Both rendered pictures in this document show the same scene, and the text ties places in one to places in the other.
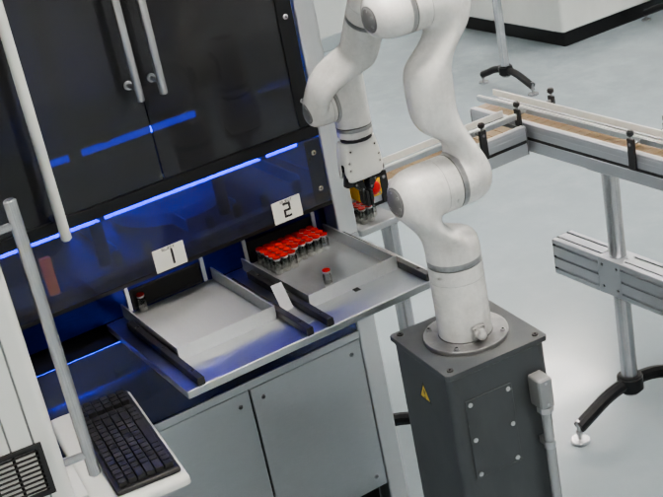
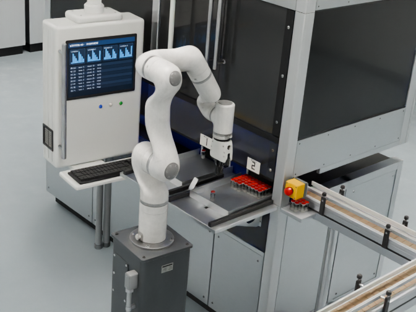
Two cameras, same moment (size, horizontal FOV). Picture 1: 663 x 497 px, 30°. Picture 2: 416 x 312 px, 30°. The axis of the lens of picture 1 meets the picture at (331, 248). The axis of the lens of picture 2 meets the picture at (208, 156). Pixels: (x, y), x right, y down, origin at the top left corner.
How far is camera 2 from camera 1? 357 cm
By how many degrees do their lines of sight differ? 66
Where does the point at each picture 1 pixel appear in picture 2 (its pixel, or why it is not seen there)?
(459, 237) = (142, 186)
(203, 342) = not seen: hidden behind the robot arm
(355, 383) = (255, 275)
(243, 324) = not seen: hidden behind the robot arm
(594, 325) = not seen: outside the picture
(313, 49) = (288, 101)
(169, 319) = (190, 164)
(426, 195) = (134, 154)
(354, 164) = (212, 148)
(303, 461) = (223, 283)
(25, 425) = (51, 121)
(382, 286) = (207, 213)
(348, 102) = (213, 116)
